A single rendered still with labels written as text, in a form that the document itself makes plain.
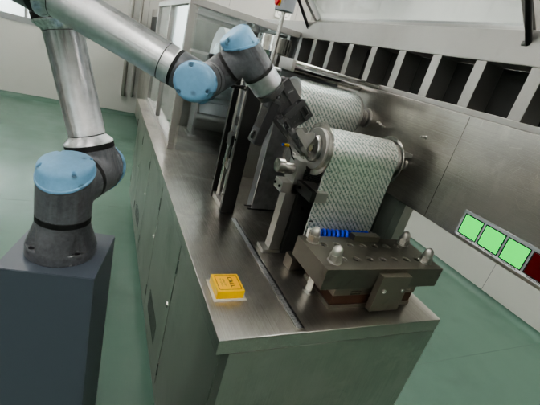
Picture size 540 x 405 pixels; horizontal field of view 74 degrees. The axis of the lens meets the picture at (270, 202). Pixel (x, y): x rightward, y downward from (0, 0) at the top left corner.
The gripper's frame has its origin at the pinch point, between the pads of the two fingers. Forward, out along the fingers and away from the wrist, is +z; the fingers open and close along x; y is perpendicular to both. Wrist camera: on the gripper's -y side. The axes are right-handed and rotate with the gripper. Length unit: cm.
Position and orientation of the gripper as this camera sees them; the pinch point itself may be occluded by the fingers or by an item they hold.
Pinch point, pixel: (300, 153)
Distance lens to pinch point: 99.5
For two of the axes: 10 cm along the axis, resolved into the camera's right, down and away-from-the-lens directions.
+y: 7.7, -6.4, 0.1
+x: -3.7, -4.4, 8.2
